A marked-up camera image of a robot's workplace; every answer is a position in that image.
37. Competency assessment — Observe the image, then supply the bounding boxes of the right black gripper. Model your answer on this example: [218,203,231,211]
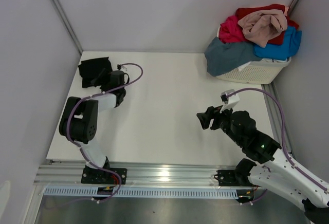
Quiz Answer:
[196,102,243,146]

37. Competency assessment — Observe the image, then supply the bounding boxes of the black t shirt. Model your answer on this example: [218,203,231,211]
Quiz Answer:
[78,57,113,88]

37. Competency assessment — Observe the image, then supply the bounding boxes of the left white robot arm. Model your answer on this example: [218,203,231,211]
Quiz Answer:
[59,69,130,183]

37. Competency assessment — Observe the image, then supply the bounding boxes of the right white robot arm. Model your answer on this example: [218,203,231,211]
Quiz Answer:
[197,106,328,223]

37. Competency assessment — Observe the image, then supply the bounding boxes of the grey blue t shirt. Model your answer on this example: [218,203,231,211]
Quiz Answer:
[204,37,262,77]

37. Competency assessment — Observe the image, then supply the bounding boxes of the white laundry basket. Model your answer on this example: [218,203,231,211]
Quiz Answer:
[217,66,284,85]

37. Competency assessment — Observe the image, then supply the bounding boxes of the magenta t shirt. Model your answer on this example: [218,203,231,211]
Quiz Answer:
[218,15,245,44]

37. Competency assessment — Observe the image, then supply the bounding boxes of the dark red t shirt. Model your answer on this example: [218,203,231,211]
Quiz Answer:
[235,4,300,45]

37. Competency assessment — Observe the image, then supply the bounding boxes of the beige pink t shirt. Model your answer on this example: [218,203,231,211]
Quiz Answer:
[237,9,288,48]

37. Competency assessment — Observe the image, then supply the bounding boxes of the bright blue t shirt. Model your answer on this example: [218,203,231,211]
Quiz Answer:
[253,26,302,61]

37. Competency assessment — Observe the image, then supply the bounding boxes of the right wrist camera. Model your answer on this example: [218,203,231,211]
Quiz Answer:
[220,89,240,113]

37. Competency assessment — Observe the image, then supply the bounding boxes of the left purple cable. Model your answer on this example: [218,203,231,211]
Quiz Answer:
[46,63,143,209]

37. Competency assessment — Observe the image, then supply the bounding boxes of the purple cable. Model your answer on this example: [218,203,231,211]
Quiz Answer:
[226,87,329,205]
[46,63,143,209]

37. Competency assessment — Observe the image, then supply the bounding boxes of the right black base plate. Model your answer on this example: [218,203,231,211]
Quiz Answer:
[213,170,255,187]

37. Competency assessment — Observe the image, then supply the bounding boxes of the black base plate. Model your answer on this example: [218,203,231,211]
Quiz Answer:
[81,166,127,184]
[213,170,255,187]

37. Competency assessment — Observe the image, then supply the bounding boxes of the aluminium mounting rail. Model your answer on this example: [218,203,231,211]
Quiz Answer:
[33,161,235,189]

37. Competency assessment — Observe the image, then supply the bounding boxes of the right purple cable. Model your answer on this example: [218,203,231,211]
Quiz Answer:
[226,87,329,205]

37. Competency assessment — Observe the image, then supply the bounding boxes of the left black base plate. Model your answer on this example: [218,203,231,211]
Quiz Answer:
[81,166,127,184]

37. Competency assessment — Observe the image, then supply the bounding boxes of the white slotted cable duct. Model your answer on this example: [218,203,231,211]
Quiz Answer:
[44,186,239,199]

